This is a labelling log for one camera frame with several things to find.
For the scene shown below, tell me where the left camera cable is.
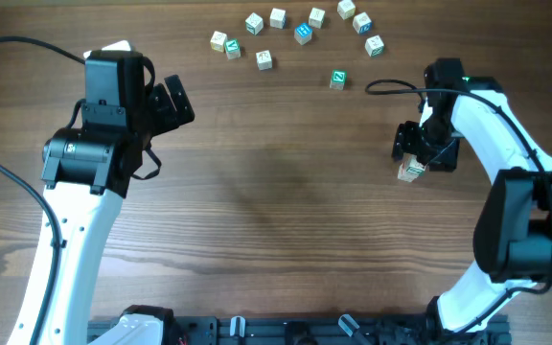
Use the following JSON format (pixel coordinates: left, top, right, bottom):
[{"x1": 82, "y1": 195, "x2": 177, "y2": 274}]
[{"x1": 0, "y1": 35, "x2": 87, "y2": 345}]

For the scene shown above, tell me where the camera cable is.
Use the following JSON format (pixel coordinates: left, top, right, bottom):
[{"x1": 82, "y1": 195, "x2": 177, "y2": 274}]
[
  {"x1": 364, "y1": 79, "x2": 552, "y2": 336},
  {"x1": 0, "y1": 35, "x2": 87, "y2": 345}
]

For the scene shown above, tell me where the wooden block teal side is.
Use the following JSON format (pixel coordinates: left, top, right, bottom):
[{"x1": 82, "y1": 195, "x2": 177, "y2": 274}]
[{"x1": 244, "y1": 12, "x2": 264, "y2": 35}]

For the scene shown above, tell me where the wooden block yellow edge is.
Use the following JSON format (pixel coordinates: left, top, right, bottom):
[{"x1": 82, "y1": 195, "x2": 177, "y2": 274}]
[{"x1": 210, "y1": 31, "x2": 228, "y2": 53}]

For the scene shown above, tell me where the wooden block yellow side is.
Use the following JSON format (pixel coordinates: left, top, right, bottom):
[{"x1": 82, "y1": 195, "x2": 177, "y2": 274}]
[{"x1": 337, "y1": 0, "x2": 357, "y2": 20}]

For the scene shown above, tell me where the wooden block green Z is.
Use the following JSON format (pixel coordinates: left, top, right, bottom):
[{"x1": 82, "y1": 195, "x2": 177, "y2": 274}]
[{"x1": 330, "y1": 70, "x2": 347, "y2": 90}]

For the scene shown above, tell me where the wooden block blue side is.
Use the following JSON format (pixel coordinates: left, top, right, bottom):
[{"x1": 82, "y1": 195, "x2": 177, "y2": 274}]
[{"x1": 353, "y1": 12, "x2": 372, "y2": 35}]

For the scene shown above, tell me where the wooden block green V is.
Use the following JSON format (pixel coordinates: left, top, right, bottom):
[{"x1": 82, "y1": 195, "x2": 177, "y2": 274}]
[{"x1": 224, "y1": 39, "x2": 242, "y2": 59}]

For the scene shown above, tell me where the plain wooden picture block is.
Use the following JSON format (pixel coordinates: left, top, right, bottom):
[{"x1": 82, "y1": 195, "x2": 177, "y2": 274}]
[{"x1": 308, "y1": 8, "x2": 326, "y2": 29}]

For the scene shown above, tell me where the wooden block drawing top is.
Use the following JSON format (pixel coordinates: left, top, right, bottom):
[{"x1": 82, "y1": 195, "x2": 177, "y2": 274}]
[{"x1": 256, "y1": 50, "x2": 273, "y2": 71}]

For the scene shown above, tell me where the right camera cable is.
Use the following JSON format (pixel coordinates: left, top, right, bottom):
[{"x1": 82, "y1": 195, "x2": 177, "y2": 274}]
[{"x1": 364, "y1": 79, "x2": 552, "y2": 336}]

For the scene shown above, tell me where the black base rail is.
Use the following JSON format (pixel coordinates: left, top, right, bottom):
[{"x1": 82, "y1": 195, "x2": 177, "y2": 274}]
[{"x1": 86, "y1": 313, "x2": 512, "y2": 345}]

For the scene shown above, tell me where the wooden block blue H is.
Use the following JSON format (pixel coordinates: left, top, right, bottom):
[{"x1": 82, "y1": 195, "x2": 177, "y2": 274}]
[{"x1": 294, "y1": 23, "x2": 312, "y2": 45}]

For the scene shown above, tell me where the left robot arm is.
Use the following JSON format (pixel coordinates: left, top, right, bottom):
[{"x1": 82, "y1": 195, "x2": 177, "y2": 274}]
[{"x1": 9, "y1": 41, "x2": 195, "y2": 344}]

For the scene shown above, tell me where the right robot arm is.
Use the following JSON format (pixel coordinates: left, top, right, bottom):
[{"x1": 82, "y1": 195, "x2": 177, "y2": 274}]
[{"x1": 391, "y1": 58, "x2": 552, "y2": 344}]

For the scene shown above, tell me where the wooden block sketch top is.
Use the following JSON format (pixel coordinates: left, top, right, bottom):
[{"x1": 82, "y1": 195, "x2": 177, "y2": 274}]
[{"x1": 398, "y1": 154, "x2": 426, "y2": 182}]

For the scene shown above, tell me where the wooden block green side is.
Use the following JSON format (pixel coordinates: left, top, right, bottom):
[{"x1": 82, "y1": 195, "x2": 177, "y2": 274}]
[{"x1": 364, "y1": 34, "x2": 385, "y2": 57}]

